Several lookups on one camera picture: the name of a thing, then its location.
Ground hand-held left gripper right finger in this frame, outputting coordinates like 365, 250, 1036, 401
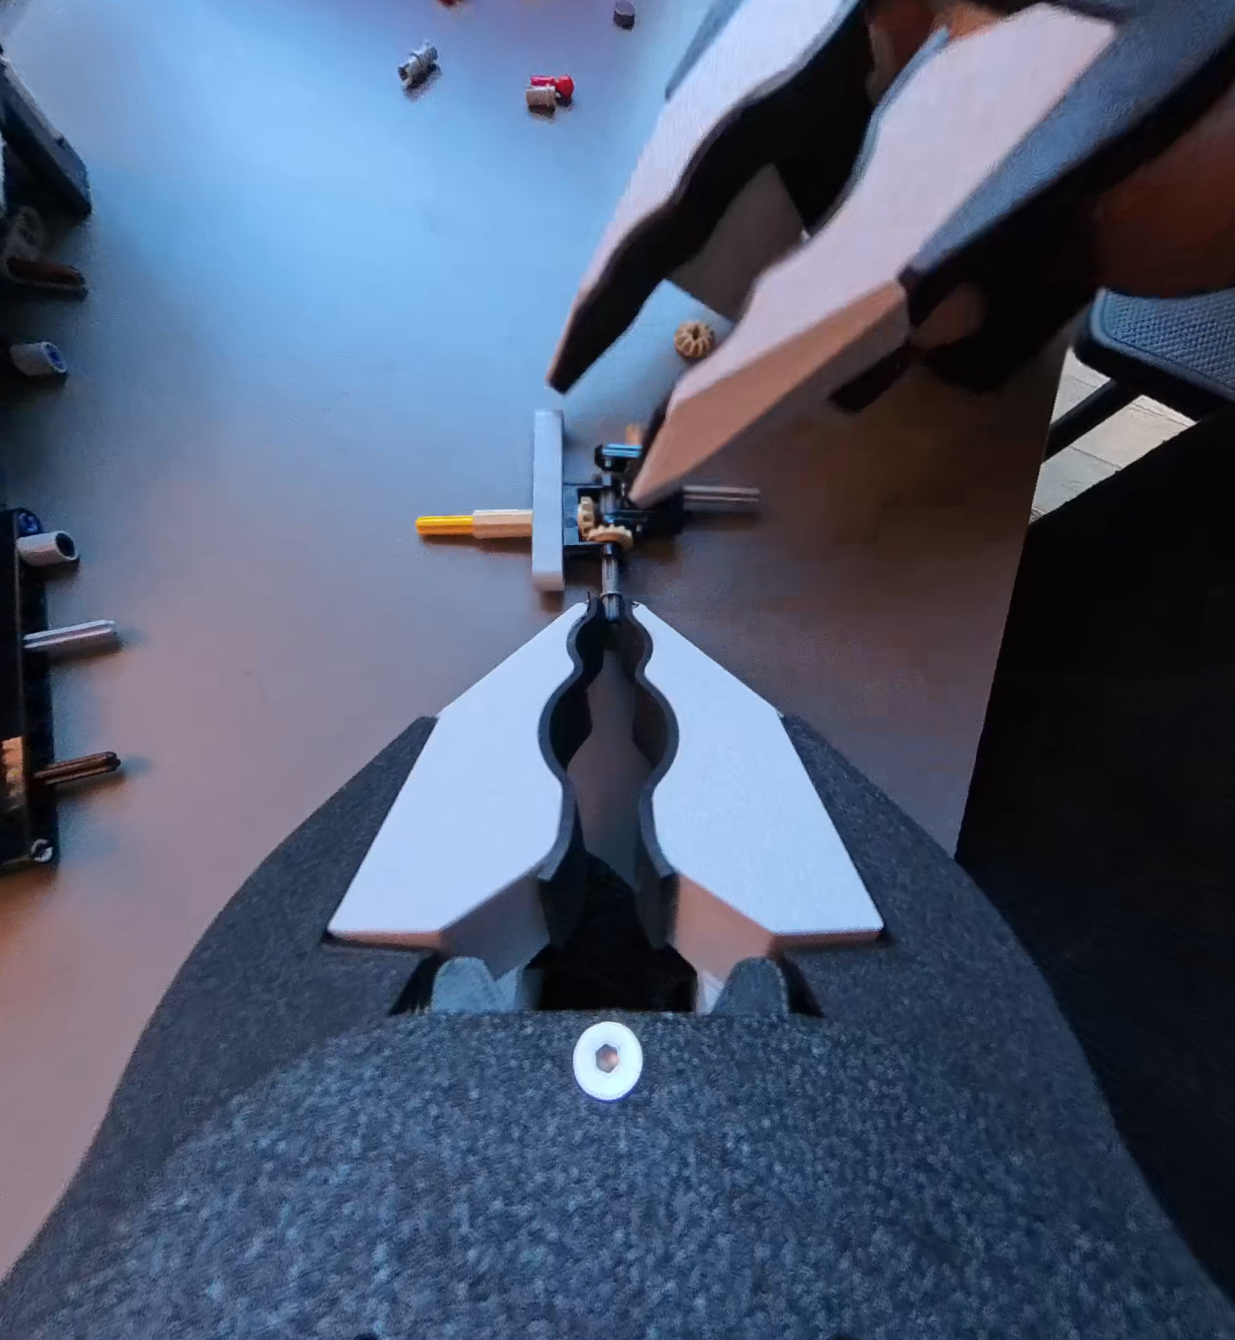
615, 602, 887, 983

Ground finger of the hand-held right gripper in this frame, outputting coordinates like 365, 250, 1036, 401
547, 0, 872, 397
628, 16, 1119, 509

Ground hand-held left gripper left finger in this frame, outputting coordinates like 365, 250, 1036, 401
329, 602, 611, 977

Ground small lego gear assembly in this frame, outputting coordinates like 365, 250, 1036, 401
414, 410, 763, 630

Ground large lego technic vehicle model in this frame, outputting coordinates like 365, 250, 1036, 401
0, 0, 124, 883

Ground person's right hand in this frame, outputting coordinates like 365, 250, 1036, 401
1090, 62, 1235, 307

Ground black mesh office chair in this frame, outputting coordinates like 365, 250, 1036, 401
1045, 284, 1235, 458

